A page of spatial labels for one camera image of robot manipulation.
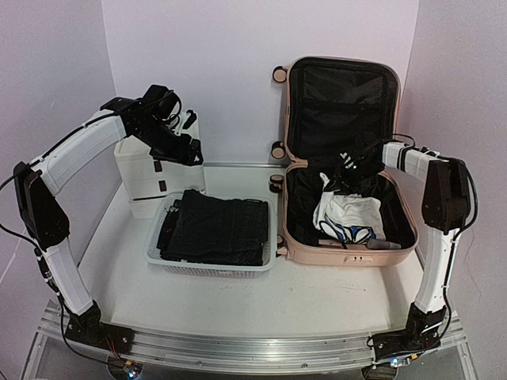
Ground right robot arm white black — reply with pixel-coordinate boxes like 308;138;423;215
330;136;478;367

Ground white blue print t-shirt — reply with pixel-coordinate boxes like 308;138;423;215
313;173;386;245

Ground pink hard-shell suitcase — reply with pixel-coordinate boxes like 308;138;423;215
270;57;418;267

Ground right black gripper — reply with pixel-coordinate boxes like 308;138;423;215
323;158;383;196

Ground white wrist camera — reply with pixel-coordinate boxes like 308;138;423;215
172;109;197;135
339;152;361;171

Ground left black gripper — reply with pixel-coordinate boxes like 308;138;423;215
133;119;204;166

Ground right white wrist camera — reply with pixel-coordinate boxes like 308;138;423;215
339;152;361;171

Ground pink flat card box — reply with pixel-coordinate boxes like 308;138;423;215
318;238;346;249

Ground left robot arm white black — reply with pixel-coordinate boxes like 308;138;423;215
13;85;204;354

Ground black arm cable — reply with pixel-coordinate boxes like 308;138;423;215
0;173;124;367
379;133;476;246

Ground white plastic drawer unit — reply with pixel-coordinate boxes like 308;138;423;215
114;114;205;219

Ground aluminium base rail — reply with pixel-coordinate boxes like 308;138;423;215
23;300;482;380

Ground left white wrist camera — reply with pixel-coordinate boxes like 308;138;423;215
172;109;197;135

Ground white perforated plastic basket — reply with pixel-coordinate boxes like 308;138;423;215
143;190;277;278

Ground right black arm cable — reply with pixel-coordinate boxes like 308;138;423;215
379;133;476;246

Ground black jeans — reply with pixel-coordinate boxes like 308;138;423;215
169;190;269;267

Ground black white patterned garment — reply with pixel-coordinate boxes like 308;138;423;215
156;199;184;261

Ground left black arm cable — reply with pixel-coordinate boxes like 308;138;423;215
0;173;124;367

